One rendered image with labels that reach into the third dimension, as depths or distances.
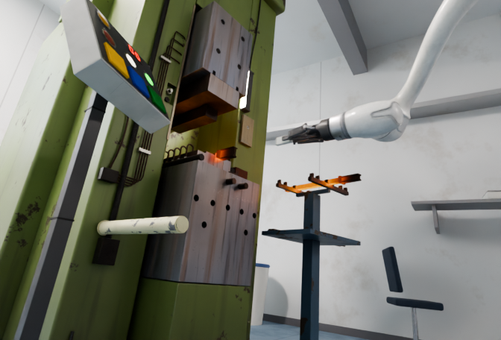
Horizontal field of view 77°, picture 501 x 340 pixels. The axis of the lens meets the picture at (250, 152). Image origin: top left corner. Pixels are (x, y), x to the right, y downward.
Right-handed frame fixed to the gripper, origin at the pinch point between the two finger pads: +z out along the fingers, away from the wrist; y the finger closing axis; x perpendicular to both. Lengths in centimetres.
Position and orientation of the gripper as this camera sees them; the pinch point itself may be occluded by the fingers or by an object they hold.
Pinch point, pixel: (284, 139)
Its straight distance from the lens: 120.3
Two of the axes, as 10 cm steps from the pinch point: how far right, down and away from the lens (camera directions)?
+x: 0.9, -9.3, 3.6
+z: -7.6, 1.7, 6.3
